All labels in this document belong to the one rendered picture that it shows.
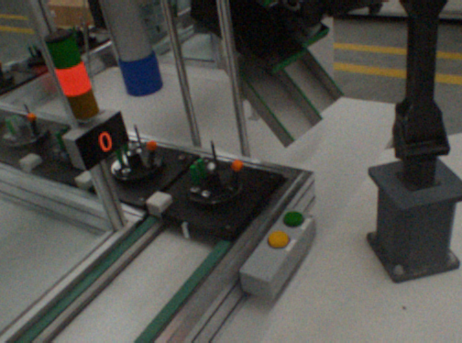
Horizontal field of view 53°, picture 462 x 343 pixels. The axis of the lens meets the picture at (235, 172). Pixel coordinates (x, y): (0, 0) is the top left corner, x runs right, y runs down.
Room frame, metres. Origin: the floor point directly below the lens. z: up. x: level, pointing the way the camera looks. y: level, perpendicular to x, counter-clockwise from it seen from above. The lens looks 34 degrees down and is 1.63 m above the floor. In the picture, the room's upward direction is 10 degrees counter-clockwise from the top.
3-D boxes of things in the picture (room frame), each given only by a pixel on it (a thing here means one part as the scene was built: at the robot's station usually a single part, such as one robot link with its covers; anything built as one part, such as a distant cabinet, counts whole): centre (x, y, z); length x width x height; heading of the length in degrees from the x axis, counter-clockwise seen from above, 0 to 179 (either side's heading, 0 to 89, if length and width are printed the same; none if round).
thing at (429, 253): (0.71, -0.35, 0.96); 0.15 x 0.15 x 0.20; 5
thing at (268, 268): (0.71, -0.06, 0.93); 0.21 x 0.07 x 0.06; 142
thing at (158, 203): (0.89, 0.19, 0.97); 0.05 x 0.05 x 0.04; 52
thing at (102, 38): (2.34, 0.64, 1.01); 0.24 x 0.24 x 0.13; 52
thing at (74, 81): (0.83, 0.26, 1.33); 0.05 x 0.05 x 0.05
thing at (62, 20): (6.15, 1.32, 0.20); 1.20 x 0.80 x 0.41; 50
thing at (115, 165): (1.07, 0.26, 1.01); 0.24 x 0.24 x 0.13; 52
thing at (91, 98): (0.83, 0.26, 1.28); 0.05 x 0.05 x 0.05
